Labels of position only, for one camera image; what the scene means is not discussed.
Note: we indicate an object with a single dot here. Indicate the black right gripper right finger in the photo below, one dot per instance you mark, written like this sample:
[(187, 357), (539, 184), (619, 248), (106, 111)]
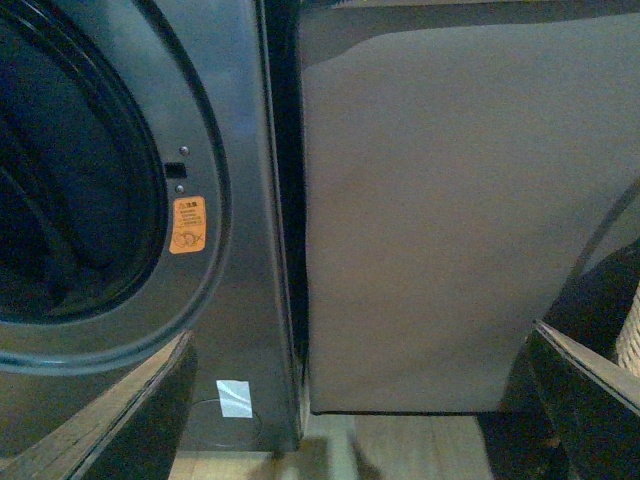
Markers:
[(592, 403)]

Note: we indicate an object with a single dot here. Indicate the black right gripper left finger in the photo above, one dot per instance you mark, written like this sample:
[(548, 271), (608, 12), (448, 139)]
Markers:
[(132, 431)]

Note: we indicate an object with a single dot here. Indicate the dark grey washing machine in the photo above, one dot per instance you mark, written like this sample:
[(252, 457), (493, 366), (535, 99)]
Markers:
[(110, 111)]

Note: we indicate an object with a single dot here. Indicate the woven wicker laundry basket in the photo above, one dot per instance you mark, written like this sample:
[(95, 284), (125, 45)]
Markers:
[(627, 346)]

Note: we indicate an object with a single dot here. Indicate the white reflective sticker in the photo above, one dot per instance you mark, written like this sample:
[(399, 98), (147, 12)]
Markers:
[(235, 399)]

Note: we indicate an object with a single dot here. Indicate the orange warning sticker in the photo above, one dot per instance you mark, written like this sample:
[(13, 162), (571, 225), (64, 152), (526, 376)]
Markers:
[(188, 233)]

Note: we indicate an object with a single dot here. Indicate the grey cabinet beside washer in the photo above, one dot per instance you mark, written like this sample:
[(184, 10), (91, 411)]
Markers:
[(464, 162)]

